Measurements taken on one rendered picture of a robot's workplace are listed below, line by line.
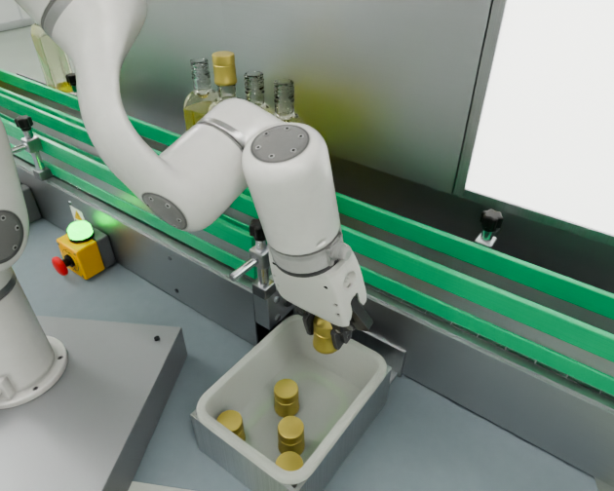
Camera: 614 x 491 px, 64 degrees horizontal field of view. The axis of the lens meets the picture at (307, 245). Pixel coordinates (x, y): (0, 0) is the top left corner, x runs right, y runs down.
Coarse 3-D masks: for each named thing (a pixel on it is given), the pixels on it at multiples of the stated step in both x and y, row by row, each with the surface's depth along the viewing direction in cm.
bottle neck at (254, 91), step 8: (248, 72) 73; (256, 72) 73; (248, 80) 72; (256, 80) 72; (248, 88) 73; (256, 88) 73; (248, 96) 74; (256, 96) 73; (256, 104) 74; (264, 104) 75
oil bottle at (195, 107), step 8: (192, 96) 80; (200, 96) 80; (208, 96) 80; (216, 96) 81; (184, 104) 81; (192, 104) 80; (200, 104) 79; (208, 104) 80; (184, 112) 82; (192, 112) 81; (200, 112) 80; (192, 120) 82
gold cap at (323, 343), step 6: (318, 318) 61; (318, 324) 60; (324, 324) 60; (330, 324) 60; (318, 330) 60; (324, 330) 60; (330, 330) 60; (318, 336) 61; (324, 336) 60; (330, 336) 60; (318, 342) 61; (324, 342) 61; (330, 342) 61; (318, 348) 62; (324, 348) 62; (330, 348) 62
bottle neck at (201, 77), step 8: (192, 64) 77; (200, 64) 77; (208, 64) 78; (192, 72) 78; (200, 72) 78; (208, 72) 79; (200, 80) 79; (208, 80) 79; (200, 88) 79; (208, 88) 80
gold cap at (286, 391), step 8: (280, 384) 67; (288, 384) 67; (296, 384) 68; (280, 392) 66; (288, 392) 66; (296, 392) 66; (280, 400) 66; (288, 400) 66; (296, 400) 67; (280, 408) 67; (288, 408) 67; (296, 408) 68; (280, 416) 68
